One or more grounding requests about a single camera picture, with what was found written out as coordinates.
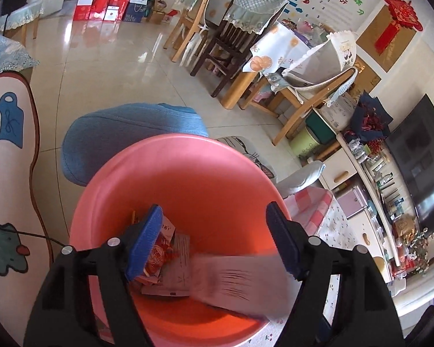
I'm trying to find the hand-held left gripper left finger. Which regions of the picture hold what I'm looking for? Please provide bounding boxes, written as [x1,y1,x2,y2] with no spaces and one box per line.
[23,204,164,347]

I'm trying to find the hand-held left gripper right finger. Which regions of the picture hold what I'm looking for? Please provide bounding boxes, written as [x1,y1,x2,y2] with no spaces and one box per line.
[266,202,406,347]

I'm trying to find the red snack packet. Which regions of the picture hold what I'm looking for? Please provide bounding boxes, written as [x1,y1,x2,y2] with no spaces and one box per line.
[135,214,178,286]

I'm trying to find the white wrapper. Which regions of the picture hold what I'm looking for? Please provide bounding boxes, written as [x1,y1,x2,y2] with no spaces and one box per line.
[141,233,193,298]

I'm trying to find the large white bag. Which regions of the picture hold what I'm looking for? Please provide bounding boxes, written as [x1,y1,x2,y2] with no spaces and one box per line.
[192,253,293,320]

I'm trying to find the pink plastic bucket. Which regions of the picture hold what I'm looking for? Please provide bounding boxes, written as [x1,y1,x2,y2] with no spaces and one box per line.
[69,134,301,347]

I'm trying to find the pink checked cloth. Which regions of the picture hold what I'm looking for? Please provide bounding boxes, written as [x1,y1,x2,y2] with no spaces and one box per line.
[283,187,334,241]

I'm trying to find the cherry print tablecloth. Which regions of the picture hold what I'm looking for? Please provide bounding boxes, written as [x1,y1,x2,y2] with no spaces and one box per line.
[246,202,351,347]

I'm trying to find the pale blue cushion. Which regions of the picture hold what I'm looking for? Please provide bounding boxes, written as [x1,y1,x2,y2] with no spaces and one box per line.
[275,161,326,199]

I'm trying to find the purple storage box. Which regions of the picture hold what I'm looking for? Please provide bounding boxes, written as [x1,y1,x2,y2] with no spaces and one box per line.
[336,184,369,219]

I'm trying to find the white television cabinet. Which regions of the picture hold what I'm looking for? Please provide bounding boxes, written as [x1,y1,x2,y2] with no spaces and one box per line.
[318,135,413,290]

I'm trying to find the cartoon print cushion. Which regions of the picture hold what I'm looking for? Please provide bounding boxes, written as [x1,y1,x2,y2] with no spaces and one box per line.
[217,135,276,182]

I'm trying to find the light green waste bin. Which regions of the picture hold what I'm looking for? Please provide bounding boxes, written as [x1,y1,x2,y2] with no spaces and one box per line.
[288,126,324,158]

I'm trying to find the blue fabric stool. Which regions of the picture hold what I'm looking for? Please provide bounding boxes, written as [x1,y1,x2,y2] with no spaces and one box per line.
[61,103,209,188]

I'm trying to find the dark green box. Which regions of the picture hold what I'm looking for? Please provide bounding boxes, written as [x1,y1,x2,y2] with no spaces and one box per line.
[306,110,337,143]

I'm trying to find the gold ornament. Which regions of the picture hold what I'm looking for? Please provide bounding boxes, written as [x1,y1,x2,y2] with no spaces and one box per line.
[392,214,418,241]

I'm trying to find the artificial flowers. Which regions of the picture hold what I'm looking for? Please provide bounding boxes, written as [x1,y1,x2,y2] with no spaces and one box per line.
[401,228,434,277]

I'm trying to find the white lace appliance cover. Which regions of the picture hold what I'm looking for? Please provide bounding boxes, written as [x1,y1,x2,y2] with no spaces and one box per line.
[383,256,434,328]

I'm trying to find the dark blue flower bouquet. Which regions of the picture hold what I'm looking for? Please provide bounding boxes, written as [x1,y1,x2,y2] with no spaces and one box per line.
[347,92,393,143]

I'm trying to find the cartoon print rug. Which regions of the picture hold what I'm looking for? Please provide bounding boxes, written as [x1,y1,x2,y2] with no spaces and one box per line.
[0,72,55,304]

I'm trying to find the black television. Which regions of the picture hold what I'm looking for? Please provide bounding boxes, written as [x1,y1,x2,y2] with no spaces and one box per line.
[385,94,434,232]

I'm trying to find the orange print dining table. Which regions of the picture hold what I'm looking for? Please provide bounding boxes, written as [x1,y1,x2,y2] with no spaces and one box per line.
[220,22,312,109]

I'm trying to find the white mesh food cover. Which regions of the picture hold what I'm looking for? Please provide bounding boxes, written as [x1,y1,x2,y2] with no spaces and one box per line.
[282,31,358,80]

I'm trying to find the dark wooden chair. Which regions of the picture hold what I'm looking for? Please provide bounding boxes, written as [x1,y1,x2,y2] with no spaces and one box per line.
[190,0,290,98]

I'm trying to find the light wooden chair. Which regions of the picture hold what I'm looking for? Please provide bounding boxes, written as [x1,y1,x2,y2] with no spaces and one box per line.
[163,0,218,67]

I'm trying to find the light blue lace cover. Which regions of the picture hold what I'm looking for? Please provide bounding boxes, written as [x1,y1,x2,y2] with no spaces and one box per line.
[0,25,40,76]

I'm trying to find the red paper bag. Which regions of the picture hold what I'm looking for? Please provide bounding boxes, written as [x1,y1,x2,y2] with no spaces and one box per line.
[90,0,113,20]

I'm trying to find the large red knot decoration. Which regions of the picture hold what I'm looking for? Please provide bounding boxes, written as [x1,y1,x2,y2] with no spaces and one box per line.
[374,0,424,55]

